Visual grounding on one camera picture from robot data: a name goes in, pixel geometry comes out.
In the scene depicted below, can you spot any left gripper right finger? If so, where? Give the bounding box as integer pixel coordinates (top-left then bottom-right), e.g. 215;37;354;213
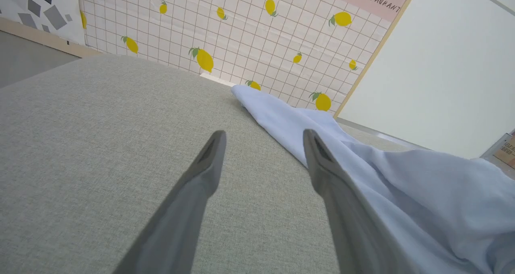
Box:
303;129;407;274

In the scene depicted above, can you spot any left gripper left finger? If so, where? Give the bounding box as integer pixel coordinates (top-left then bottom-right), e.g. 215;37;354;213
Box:
113;130;227;274

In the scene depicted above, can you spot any pink restaurant sign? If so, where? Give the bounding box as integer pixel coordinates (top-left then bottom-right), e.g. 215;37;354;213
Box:
308;0;417;23

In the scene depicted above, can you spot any light blue garment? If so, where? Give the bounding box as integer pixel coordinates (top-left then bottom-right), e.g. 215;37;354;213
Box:
231;85;515;274

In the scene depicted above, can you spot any grey shapes print partition panel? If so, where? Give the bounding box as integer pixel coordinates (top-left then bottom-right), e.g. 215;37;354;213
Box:
0;0;101;58

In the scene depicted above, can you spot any small brown cardboard box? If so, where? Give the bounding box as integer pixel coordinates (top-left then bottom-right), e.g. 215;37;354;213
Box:
493;134;515;170

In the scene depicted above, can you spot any lemon print partition panel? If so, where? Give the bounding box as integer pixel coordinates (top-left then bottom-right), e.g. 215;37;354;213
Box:
78;0;421;118

